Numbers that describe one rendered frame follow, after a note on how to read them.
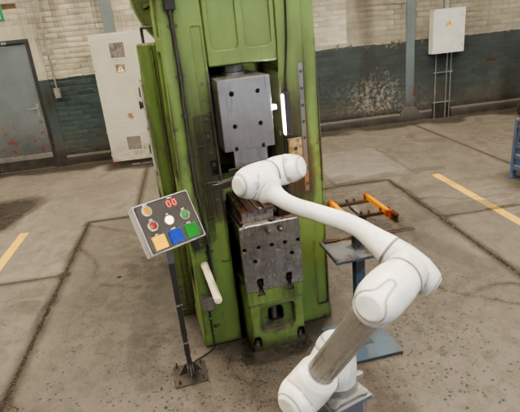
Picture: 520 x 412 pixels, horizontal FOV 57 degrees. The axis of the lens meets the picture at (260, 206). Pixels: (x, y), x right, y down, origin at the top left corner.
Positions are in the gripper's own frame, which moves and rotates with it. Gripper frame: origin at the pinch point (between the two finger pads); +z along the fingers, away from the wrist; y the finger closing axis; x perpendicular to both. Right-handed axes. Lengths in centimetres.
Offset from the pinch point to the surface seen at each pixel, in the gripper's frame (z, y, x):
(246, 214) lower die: 59, -61, 43
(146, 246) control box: 72, 2, 29
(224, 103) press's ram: 46, -64, -23
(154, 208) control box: 73, -13, 14
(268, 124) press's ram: 36, -81, -2
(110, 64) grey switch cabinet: 514, -336, -106
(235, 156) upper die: 52, -62, 7
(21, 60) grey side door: 653, -277, -166
